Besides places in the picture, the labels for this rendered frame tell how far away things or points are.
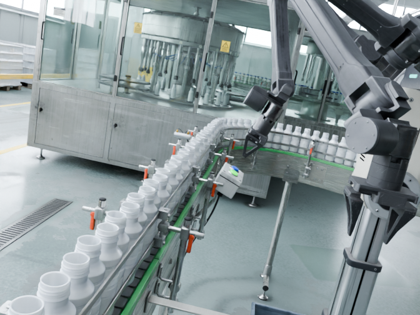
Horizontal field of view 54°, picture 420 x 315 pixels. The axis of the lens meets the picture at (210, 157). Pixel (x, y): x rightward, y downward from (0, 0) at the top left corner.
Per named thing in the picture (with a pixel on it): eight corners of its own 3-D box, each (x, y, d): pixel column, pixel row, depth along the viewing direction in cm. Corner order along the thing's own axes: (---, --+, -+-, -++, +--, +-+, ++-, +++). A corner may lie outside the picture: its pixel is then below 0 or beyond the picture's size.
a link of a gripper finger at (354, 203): (382, 249, 69) (399, 196, 67) (340, 239, 70) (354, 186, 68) (372, 234, 76) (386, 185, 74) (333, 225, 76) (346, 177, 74)
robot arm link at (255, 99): (294, 86, 133) (285, 95, 142) (264, 67, 133) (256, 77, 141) (278, 117, 131) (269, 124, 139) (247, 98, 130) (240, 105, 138)
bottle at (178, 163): (175, 219, 122) (185, 165, 118) (155, 215, 122) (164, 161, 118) (177, 211, 128) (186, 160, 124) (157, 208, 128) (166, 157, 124)
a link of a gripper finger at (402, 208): (404, 254, 69) (421, 201, 67) (361, 244, 70) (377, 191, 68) (391, 239, 76) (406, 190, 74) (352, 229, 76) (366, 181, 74)
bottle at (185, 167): (163, 202, 134) (172, 153, 130) (168, 196, 140) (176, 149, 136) (181, 206, 133) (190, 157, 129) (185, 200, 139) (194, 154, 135)
